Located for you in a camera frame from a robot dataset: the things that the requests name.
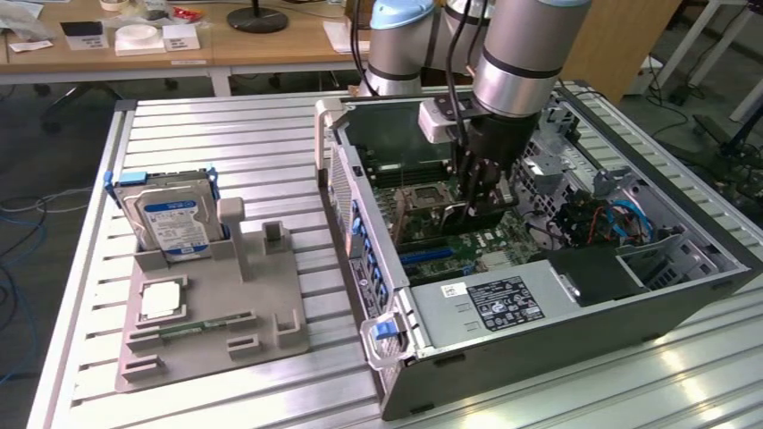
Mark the metal CPU socket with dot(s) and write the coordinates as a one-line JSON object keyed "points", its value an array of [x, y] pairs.
{"points": [[426, 194]]}

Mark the red packet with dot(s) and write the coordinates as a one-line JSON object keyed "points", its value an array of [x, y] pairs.
{"points": [[185, 13]]}

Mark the dark grey open PC case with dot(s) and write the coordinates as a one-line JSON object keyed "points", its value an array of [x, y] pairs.
{"points": [[536, 366]]}

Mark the black plastic shroud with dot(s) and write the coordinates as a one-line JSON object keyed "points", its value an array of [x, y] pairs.
{"points": [[590, 272]]}

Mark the grey power supply unit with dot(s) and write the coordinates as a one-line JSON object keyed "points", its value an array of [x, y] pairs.
{"points": [[447, 322]]}

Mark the black round lamp base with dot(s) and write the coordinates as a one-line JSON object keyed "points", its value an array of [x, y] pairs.
{"points": [[256, 20]]}

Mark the metal disk bay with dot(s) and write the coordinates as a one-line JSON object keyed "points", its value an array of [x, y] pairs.
{"points": [[674, 263]]}

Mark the white box with black top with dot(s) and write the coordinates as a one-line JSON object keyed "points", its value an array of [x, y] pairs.
{"points": [[84, 36]]}

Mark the green Dell motherboard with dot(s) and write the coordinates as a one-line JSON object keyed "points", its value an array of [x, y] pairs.
{"points": [[495, 246]]}

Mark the white paper card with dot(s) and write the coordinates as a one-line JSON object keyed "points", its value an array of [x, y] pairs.
{"points": [[29, 45]]}

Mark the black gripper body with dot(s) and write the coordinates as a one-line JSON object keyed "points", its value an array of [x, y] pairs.
{"points": [[498, 134]]}

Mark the white box with tape roll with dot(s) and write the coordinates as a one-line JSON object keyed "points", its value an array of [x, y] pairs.
{"points": [[139, 40]]}

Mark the hard disk in blue caddy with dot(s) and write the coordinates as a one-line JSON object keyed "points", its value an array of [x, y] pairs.
{"points": [[169, 223]]}

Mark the silver CPU chip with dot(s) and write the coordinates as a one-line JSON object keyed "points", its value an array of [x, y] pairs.
{"points": [[160, 304]]}

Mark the wooden cabinet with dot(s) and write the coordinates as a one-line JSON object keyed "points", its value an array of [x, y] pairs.
{"points": [[626, 44]]}

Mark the black Nvidia graphics card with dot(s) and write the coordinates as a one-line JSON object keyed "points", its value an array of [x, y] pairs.
{"points": [[471, 223]]}

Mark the blue case latch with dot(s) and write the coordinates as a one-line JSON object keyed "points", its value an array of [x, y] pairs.
{"points": [[382, 333]]}

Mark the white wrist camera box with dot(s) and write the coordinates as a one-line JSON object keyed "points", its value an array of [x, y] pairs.
{"points": [[438, 123]]}

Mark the plain white labelled box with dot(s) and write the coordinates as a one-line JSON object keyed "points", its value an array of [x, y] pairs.
{"points": [[181, 39]]}

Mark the long wooden desk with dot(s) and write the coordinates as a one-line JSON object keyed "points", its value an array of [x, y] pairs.
{"points": [[268, 49]]}

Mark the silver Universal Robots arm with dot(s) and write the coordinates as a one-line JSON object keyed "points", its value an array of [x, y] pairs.
{"points": [[519, 53]]}

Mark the white table frame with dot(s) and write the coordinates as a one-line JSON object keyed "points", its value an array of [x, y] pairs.
{"points": [[710, 27]]}

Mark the silver chipset heatsink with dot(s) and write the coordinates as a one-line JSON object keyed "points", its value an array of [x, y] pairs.
{"points": [[498, 261]]}

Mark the green RAM stick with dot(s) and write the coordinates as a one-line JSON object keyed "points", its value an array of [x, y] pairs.
{"points": [[184, 330]]}

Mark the black metal stand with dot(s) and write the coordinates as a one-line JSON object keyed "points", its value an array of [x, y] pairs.
{"points": [[736, 143]]}

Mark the grey plastic parts rack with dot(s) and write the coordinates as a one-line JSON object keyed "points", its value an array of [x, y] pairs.
{"points": [[208, 357]]}

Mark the blue expansion slot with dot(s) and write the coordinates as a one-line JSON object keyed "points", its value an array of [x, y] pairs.
{"points": [[426, 257]]}

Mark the perforated metal drive cage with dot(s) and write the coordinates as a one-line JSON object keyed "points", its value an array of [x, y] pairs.
{"points": [[554, 161]]}

